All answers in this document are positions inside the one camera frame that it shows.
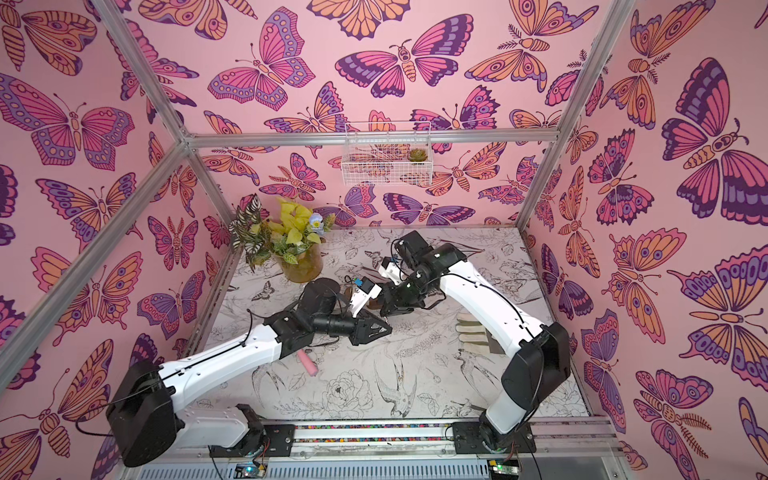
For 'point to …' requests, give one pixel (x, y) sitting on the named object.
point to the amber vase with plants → (292, 236)
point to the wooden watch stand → (373, 303)
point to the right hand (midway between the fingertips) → (384, 309)
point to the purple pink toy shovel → (307, 362)
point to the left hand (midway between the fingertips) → (391, 329)
